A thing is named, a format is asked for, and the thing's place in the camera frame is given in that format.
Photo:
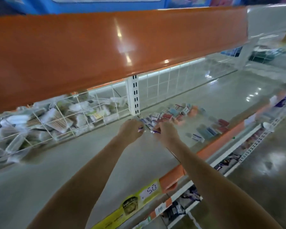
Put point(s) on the person's left hand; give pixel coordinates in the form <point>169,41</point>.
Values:
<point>130,130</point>

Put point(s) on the person's right hand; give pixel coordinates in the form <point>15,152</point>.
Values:
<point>169,132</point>

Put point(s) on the person's left forearm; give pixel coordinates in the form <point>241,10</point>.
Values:
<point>81,188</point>

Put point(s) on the pile of mixed erasers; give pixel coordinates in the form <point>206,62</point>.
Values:
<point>181,114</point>

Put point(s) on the row of blue packages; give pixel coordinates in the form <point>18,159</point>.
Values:
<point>109,3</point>

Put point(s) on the white orange metal shelf unit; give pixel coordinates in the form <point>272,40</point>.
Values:
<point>52,178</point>

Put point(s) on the row of dark snack packets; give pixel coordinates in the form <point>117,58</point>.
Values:
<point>214,183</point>

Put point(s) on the pile of white packets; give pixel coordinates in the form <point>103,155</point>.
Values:
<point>47,124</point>

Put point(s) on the yellow price label strip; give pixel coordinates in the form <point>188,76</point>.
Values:
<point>128,205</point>

